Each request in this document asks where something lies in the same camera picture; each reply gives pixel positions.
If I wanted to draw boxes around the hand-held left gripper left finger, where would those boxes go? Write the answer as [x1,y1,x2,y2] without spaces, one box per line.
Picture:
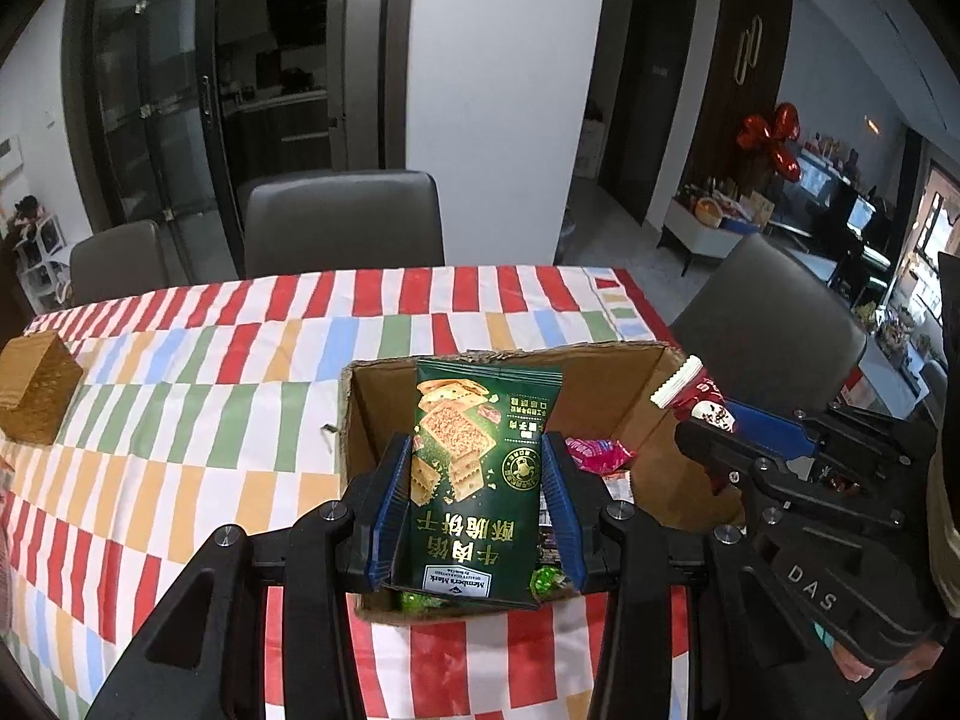
[86,431,414,720]

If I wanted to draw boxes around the person's right hand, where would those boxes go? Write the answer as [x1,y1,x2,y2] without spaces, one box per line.
[821,626,875,684]

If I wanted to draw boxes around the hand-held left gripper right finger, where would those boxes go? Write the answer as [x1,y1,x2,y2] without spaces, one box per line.
[541,431,848,720]

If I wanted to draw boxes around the dark wooden door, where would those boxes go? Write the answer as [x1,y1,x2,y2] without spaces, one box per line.
[688,0,795,190]

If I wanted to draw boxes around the glass sliding door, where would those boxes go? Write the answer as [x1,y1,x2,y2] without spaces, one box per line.
[64,0,250,280]

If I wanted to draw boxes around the white cube shelf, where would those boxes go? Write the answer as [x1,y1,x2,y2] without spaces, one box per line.
[15,214,70,310]

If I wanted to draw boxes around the gold door handle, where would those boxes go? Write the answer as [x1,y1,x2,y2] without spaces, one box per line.
[733,15,765,86]

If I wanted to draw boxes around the green cracker packet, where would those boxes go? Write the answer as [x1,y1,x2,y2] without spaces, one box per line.
[379,356,565,611]

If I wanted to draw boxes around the grey dining chair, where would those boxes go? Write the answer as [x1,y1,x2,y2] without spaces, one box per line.
[244,170,446,281]
[69,220,170,308]
[667,234,868,410]

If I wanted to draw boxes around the brown wicker box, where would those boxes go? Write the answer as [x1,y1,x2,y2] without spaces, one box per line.
[0,331,85,446]

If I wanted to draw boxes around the red snack packet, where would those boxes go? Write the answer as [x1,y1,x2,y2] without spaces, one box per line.
[651,356,740,436]

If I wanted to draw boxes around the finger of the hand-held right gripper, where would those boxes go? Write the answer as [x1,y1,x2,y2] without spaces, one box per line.
[724,401,940,482]
[674,419,910,535]

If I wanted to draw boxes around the pink snack packet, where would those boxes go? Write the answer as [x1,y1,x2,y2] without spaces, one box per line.
[566,435,637,476]

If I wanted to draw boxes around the colourful striped tablecloth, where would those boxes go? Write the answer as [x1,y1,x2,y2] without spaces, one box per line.
[0,264,700,720]

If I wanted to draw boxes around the brown cardboard box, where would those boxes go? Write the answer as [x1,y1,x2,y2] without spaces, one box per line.
[337,340,748,627]

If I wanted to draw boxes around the red foil balloon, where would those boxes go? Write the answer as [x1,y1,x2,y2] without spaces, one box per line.
[735,103,804,183]

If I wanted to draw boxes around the white low cabinet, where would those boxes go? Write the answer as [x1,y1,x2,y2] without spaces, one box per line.
[658,199,745,265]

